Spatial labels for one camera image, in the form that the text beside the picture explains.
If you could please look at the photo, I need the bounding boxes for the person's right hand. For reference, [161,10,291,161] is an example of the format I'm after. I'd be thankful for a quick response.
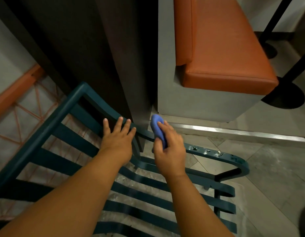
[153,120,187,180]

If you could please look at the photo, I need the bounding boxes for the person's left hand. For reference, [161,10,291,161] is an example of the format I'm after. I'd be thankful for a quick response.
[99,117,137,166]

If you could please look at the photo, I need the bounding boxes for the blue cleaning cloth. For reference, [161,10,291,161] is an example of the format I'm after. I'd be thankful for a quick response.
[150,114,168,149]

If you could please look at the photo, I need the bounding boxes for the dark green metal slatted chair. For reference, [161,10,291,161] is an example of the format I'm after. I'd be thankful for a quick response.
[0,82,250,237]

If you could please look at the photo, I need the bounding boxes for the person's left forearm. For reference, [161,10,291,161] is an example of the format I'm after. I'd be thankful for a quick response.
[0,150,128,237]

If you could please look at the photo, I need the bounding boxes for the person's right forearm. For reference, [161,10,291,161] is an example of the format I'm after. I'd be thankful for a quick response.
[165,174,236,237]

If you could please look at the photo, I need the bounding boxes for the black partition panel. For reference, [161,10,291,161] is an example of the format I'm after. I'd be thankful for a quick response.
[0,0,159,126]

